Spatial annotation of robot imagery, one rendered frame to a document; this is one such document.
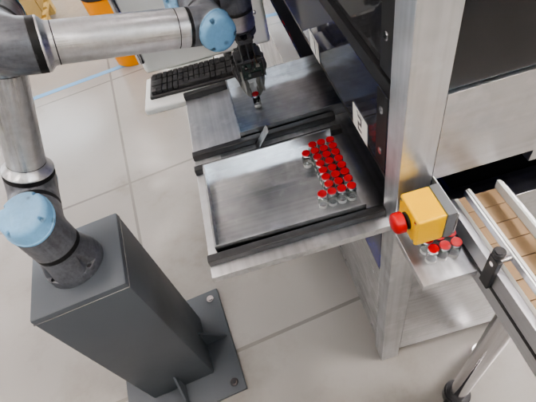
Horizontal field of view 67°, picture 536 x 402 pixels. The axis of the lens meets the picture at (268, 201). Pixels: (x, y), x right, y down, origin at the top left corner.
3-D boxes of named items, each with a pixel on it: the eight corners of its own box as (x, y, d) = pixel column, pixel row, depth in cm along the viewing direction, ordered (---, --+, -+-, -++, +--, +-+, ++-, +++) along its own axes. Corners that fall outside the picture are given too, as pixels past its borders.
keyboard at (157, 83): (253, 52, 153) (251, 45, 152) (258, 72, 144) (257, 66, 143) (151, 78, 155) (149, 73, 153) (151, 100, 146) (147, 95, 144)
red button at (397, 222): (405, 217, 76) (407, 203, 73) (415, 234, 74) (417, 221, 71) (386, 222, 76) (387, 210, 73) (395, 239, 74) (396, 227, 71)
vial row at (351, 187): (333, 147, 104) (333, 135, 100) (358, 199, 92) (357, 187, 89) (325, 150, 104) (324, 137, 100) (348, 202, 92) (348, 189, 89)
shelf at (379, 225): (326, 56, 133) (326, 51, 132) (426, 220, 88) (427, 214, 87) (186, 98, 133) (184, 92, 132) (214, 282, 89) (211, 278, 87)
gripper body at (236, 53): (239, 84, 106) (229, 41, 96) (234, 67, 111) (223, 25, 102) (268, 76, 106) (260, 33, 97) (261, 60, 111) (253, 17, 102)
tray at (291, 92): (331, 58, 129) (330, 49, 126) (360, 107, 112) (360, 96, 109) (227, 89, 129) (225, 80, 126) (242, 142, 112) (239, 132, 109)
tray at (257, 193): (330, 138, 107) (329, 128, 104) (366, 213, 90) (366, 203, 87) (206, 174, 107) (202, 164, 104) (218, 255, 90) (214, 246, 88)
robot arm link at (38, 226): (32, 273, 96) (-8, 242, 86) (28, 233, 104) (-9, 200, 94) (80, 249, 98) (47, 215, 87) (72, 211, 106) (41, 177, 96)
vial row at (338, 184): (325, 150, 104) (324, 137, 100) (348, 202, 92) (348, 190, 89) (317, 152, 104) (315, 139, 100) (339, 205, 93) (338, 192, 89)
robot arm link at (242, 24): (218, 8, 99) (251, -1, 99) (223, 25, 102) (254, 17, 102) (223, 21, 94) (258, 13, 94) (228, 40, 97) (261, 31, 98)
